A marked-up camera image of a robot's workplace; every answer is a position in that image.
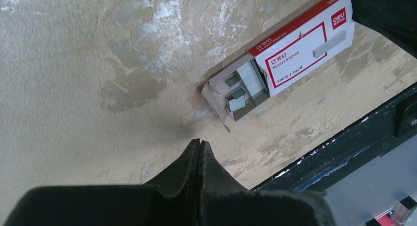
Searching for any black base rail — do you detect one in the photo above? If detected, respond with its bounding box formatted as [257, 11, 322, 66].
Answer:
[253, 84, 417, 192]

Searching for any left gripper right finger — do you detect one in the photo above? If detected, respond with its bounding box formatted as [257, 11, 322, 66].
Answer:
[197, 141, 336, 226]

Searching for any red white staple box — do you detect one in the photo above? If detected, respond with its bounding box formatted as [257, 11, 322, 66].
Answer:
[201, 0, 355, 123]

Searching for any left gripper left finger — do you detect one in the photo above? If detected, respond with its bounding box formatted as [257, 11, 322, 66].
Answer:
[5, 139, 200, 226]

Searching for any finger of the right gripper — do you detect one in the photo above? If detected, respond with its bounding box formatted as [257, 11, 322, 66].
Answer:
[352, 0, 417, 57]

